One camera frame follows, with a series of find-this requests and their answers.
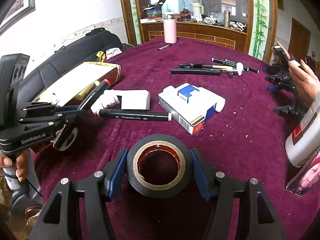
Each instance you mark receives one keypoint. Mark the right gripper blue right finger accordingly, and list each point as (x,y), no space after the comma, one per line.
(204,175)

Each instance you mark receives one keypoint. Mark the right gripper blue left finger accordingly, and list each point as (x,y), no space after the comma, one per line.
(114,174)

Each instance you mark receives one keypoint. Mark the black electrical tape roll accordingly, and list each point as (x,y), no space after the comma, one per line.
(159,166)

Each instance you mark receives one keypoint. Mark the black marker pen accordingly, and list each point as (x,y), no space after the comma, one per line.
(129,114)

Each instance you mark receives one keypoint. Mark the blue white medicine box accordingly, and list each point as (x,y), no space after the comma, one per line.
(190,118)

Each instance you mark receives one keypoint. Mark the white pill bottle red label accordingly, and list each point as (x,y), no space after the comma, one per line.
(108,100)

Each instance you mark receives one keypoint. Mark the white dropper bottle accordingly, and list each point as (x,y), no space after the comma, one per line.
(217,102)

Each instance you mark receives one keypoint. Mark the small white barcode box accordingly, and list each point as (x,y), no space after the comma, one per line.
(134,99)

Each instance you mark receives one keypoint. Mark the operator left hand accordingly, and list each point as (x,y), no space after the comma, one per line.
(21,164)

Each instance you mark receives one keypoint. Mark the brown tape roll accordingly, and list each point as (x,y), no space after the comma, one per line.
(65,138)

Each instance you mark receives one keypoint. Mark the gold white open box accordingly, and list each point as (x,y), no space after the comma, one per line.
(74,86)

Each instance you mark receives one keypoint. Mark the black leather sofa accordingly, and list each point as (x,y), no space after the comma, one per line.
(67,58)

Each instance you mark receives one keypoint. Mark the long black flat pen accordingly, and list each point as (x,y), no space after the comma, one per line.
(195,71)

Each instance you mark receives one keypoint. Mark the large white liquor bottle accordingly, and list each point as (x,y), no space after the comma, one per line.
(304,139)

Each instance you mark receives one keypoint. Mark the yellow cloth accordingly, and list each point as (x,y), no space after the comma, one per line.
(101,56)

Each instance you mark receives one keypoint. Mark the yellow black pen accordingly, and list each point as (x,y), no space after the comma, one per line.
(203,66)

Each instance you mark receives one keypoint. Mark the small white bottle on pens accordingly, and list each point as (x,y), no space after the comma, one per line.
(239,68)

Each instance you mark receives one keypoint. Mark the small pen near thermos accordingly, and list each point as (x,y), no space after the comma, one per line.
(166,46)

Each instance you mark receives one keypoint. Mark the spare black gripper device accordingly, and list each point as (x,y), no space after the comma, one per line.
(281,80)

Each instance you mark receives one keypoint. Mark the woman in maroon jacket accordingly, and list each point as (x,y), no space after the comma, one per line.
(304,79)

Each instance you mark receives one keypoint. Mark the pink thermos bottle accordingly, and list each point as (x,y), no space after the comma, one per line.
(169,28)

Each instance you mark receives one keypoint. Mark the wooden mirror cabinet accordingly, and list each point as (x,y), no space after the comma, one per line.
(248,26)

